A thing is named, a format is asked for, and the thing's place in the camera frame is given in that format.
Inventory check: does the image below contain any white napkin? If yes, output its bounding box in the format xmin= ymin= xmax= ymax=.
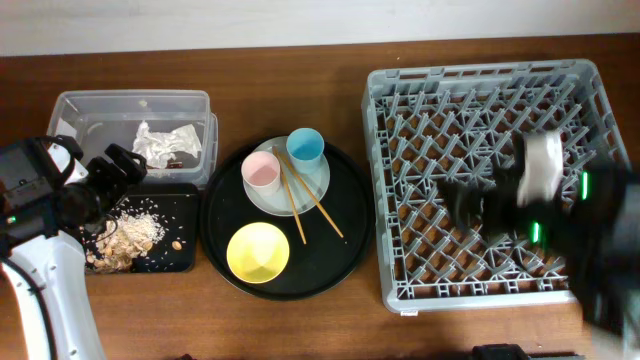
xmin=133 ymin=121 xmax=202 ymax=169

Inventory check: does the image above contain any gold snack wrapper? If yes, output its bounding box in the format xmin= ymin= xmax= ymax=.
xmin=166 ymin=161 xmax=183 ymax=169

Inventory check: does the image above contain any food scraps and rice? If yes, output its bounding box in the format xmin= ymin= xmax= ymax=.
xmin=82 ymin=196 xmax=187 ymax=274

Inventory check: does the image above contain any pink cup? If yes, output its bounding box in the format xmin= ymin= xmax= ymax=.
xmin=241 ymin=151 xmax=281 ymax=196

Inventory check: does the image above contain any yellow bowl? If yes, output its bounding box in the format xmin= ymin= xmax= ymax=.
xmin=226 ymin=222 xmax=290 ymax=284

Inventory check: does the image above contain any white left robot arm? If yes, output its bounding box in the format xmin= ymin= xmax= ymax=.
xmin=1 ymin=135 xmax=147 ymax=359

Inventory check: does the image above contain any grey dishwasher rack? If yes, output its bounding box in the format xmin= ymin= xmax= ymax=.
xmin=362 ymin=59 xmax=629 ymax=315

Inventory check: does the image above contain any clear plastic bin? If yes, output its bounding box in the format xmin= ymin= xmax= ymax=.
xmin=47 ymin=89 xmax=218 ymax=189

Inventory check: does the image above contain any black rectangular tray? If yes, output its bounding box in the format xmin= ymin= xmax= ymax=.
xmin=80 ymin=184 xmax=200 ymax=274

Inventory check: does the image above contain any white label on bin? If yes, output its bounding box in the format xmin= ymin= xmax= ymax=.
xmin=54 ymin=118 xmax=77 ymax=139

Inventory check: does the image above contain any wooden chopstick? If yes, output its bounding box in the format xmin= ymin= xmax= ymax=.
xmin=276 ymin=156 xmax=307 ymax=245
xmin=272 ymin=146 xmax=344 ymax=239

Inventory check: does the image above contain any round black tray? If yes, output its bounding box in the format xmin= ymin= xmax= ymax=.
xmin=199 ymin=143 xmax=375 ymax=301

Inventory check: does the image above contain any blue cup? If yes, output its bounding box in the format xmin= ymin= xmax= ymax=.
xmin=286 ymin=128 xmax=325 ymax=174

